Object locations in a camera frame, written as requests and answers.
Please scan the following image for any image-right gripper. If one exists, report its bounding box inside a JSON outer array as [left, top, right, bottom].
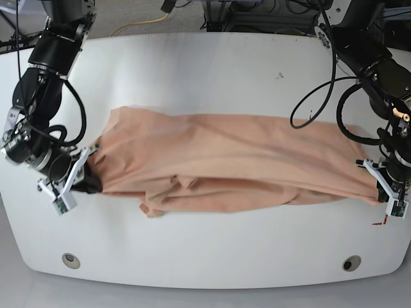
[[385, 150, 410, 189]]

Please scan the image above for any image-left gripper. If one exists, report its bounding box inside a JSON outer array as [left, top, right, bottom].
[[41, 150, 102, 194]]

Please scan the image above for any peach T-shirt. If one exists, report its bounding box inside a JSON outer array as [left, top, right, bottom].
[[88, 107, 378, 217]]

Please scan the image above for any image-left white wrist camera mount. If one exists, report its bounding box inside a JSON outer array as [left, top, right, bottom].
[[37, 145, 99, 216]]

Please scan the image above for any image-right white wrist camera mount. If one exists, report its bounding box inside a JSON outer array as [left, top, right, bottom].
[[355, 159, 410, 224]]

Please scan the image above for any image-left arm black cable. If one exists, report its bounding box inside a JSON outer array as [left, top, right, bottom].
[[12, 0, 87, 148]]

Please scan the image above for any left table cable grommet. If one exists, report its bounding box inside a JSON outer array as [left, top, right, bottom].
[[62, 253, 81, 270]]

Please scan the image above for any table cable grommet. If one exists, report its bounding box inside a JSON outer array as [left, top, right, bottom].
[[62, 253, 81, 270], [342, 255, 362, 272]]

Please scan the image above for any right table cable grommet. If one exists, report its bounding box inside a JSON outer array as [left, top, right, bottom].
[[342, 255, 362, 272]]

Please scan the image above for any yellow cable on floor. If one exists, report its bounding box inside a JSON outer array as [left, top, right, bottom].
[[110, 11, 168, 38]]

